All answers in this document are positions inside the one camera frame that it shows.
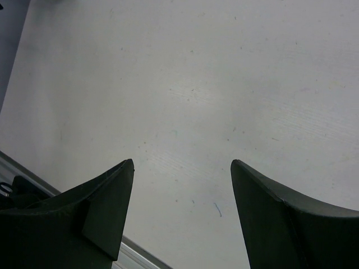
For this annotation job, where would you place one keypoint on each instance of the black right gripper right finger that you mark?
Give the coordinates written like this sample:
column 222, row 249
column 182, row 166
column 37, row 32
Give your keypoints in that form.
column 283, row 228

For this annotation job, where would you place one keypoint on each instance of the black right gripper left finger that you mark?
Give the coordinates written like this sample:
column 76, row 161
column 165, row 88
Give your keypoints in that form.
column 84, row 221

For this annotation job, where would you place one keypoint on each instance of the aluminium mounting rail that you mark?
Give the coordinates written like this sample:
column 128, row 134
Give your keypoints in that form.
column 84, row 224

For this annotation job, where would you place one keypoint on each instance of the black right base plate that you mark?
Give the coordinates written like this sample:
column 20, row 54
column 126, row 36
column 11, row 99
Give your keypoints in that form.
column 20, row 194

